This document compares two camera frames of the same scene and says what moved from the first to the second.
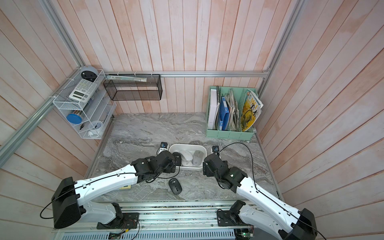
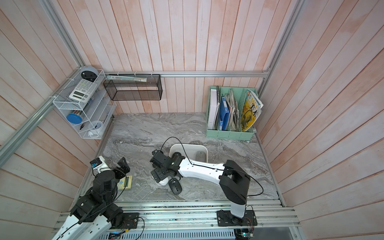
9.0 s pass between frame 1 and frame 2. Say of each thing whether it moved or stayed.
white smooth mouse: moved
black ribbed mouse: stayed
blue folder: stayed
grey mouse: stayed
